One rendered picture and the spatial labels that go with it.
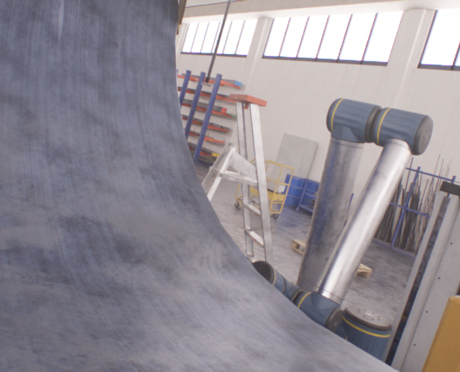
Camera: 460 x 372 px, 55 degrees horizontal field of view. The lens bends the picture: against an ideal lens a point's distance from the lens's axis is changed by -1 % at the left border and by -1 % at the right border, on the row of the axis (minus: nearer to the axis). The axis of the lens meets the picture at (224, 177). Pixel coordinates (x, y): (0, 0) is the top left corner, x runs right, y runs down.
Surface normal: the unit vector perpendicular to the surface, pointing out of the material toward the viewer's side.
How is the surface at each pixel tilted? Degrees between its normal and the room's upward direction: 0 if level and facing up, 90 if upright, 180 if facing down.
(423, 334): 90
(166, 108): 45
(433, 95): 90
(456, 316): 90
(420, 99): 90
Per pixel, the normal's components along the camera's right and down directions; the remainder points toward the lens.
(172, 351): 0.23, -0.97
